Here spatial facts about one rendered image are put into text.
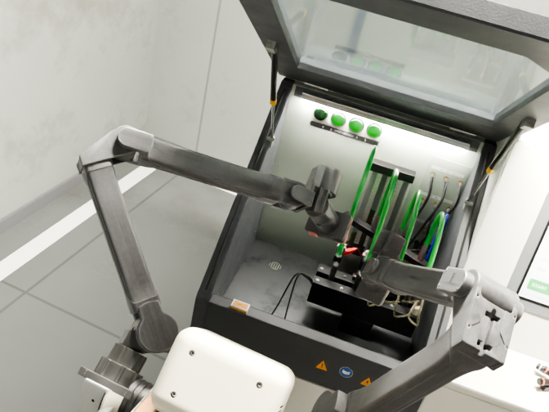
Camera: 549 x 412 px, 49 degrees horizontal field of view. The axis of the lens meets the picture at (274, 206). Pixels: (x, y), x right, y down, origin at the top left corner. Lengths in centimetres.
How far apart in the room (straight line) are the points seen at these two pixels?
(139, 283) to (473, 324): 63
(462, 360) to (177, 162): 68
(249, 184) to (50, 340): 182
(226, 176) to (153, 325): 35
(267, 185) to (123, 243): 33
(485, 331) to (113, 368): 66
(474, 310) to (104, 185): 72
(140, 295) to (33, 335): 180
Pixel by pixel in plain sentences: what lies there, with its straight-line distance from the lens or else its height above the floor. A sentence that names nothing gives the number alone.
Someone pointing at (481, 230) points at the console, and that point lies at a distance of 182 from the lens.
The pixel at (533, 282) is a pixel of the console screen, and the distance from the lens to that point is 189.
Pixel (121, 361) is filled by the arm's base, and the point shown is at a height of 123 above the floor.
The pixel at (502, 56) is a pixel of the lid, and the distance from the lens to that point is 124.
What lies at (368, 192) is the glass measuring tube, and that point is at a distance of 203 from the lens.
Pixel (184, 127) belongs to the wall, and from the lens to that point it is 433.
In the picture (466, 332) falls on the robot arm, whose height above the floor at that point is 159.
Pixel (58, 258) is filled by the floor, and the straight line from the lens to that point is 338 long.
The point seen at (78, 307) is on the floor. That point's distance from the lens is 310.
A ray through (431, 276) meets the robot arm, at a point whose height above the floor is 153.
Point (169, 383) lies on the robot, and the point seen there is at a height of 133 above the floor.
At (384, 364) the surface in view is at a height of 95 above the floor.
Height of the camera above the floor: 212
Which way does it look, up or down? 32 degrees down
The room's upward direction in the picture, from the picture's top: 14 degrees clockwise
